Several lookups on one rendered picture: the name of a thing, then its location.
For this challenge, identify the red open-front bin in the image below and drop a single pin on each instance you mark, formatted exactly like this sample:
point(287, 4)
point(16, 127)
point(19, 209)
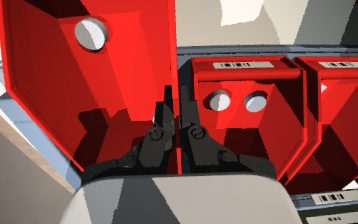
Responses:
point(278, 132)
point(332, 123)
point(95, 105)

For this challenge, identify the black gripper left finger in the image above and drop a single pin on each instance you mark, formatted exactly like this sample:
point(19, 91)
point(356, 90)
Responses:
point(151, 155)

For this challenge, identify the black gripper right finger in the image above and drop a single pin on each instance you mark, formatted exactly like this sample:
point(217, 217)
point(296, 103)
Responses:
point(206, 155)

